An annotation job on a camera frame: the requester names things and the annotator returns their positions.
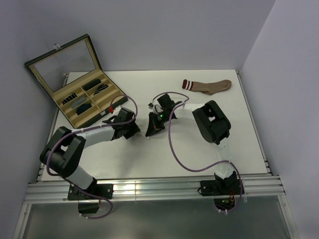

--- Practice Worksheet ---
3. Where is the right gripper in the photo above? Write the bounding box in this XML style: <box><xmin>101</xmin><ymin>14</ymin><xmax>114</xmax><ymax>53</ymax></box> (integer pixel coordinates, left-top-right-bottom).
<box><xmin>146</xmin><ymin>112</ymin><xmax>169</xmax><ymax>137</ymax></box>

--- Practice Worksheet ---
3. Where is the white sock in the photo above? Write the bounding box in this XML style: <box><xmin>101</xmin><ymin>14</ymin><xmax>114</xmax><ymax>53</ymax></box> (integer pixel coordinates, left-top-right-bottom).
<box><xmin>146</xmin><ymin>105</ymin><xmax>162</xmax><ymax>139</ymax></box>

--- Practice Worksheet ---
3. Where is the navy blue sock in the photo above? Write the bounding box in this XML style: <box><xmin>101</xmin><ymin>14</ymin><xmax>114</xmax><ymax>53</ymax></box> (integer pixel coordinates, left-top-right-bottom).
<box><xmin>76</xmin><ymin>103</ymin><xmax>92</xmax><ymax>116</ymax></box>

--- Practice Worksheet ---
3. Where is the grey sock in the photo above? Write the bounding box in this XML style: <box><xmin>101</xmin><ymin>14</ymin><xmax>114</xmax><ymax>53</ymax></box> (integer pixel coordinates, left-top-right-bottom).
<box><xmin>70</xmin><ymin>96</ymin><xmax>86</xmax><ymax>109</ymax></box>

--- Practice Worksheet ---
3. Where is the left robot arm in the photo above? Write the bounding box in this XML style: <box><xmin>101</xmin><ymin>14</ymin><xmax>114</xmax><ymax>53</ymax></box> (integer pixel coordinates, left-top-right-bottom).
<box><xmin>39</xmin><ymin>112</ymin><xmax>140</xmax><ymax>199</ymax></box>

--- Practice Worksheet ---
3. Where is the striped rolled sock right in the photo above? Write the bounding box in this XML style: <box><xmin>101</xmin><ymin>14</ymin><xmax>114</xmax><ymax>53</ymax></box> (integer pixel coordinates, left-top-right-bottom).
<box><xmin>94</xmin><ymin>84</ymin><xmax>109</xmax><ymax>96</ymax></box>

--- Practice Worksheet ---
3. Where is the striped rolled sock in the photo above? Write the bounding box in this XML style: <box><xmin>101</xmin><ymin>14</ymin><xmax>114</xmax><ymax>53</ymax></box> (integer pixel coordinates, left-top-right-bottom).
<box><xmin>62</xmin><ymin>93</ymin><xmax>77</xmax><ymax>105</ymax></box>
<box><xmin>94</xmin><ymin>84</ymin><xmax>109</xmax><ymax>96</ymax></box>

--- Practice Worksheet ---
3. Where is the black rolled sock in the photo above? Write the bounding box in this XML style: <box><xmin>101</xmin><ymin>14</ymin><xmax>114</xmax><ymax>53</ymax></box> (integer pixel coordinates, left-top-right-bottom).
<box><xmin>82</xmin><ymin>79</ymin><xmax>101</xmax><ymax>91</ymax></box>

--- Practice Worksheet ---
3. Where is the tan sock with red cuff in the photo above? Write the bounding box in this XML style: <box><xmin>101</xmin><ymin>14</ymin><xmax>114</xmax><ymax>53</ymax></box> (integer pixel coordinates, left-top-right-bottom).
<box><xmin>181</xmin><ymin>79</ymin><xmax>232</xmax><ymax>95</ymax></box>

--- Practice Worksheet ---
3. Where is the striped rolled sock left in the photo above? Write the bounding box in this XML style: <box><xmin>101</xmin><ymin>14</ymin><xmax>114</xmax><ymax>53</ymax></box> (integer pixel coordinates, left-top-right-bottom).
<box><xmin>62</xmin><ymin>93</ymin><xmax>77</xmax><ymax>105</ymax></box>

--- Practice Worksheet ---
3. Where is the black compartment storage box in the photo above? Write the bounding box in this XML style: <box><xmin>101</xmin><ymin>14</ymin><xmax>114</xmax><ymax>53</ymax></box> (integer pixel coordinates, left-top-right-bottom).
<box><xmin>24</xmin><ymin>34</ymin><xmax>128</xmax><ymax>128</ymax></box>

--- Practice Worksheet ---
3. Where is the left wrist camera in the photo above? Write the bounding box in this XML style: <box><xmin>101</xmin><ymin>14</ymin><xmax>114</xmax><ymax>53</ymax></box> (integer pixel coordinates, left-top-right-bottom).
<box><xmin>109</xmin><ymin>106</ymin><xmax>135</xmax><ymax>123</ymax></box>

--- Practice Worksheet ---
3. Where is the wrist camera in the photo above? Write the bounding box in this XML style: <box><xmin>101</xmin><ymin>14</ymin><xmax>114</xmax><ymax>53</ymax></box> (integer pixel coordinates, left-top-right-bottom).
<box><xmin>109</xmin><ymin>106</ymin><xmax>135</xmax><ymax>123</ymax></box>
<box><xmin>148</xmin><ymin>93</ymin><xmax>182</xmax><ymax>110</ymax></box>

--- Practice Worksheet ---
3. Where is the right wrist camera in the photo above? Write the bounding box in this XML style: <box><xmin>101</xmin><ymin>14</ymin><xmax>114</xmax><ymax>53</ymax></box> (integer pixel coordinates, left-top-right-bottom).
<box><xmin>148</xmin><ymin>93</ymin><xmax>182</xmax><ymax>110</ymax></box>

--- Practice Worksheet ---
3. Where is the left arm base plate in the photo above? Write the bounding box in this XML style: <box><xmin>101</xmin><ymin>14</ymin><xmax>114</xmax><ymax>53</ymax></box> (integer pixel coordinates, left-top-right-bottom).
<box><xmin>67</xmin><ymin>184</ymin><xmax>113</xmax><ymax>201</ymax></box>

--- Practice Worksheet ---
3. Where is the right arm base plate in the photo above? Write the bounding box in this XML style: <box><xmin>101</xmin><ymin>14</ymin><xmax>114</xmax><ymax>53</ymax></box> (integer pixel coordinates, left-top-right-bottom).
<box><xmin>197</xmin><ymin>179</ymin><xmax>242</xmax><ymax>196</ymax></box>

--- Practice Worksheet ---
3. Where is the aluminium frame rail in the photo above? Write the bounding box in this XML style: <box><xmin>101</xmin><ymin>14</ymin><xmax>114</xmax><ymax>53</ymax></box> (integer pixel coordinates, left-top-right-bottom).
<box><xmin>23</xmin><ymin>176</ymin><xmax>286</xmax><ymax>204</ymax></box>

